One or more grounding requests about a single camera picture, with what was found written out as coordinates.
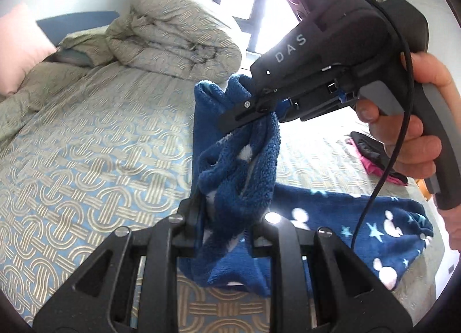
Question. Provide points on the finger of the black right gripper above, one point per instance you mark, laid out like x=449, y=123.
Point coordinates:
x=246, y=112

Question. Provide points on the pink folded garment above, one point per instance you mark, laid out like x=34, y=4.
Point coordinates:
x=373, y=169

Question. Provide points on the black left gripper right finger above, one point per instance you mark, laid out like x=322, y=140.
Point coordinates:
x=318, y=284

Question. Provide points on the blue beige patterned bed cover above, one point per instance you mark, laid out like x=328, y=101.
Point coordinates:
x=86, y=151

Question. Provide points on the beige pillow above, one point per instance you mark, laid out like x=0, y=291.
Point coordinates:
x=87, y=48

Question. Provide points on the black folded garment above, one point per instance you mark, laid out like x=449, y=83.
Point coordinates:
x=371, y=149

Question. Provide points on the folded beige quilt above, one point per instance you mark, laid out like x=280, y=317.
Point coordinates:
x=190, y=39

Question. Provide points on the pink pillow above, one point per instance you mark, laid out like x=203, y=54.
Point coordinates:
x=23, y=46

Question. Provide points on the blue fleece patterned pants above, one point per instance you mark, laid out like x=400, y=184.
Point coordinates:
x=236, y=174

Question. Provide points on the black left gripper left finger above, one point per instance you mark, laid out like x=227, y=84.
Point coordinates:
x=129, y=282

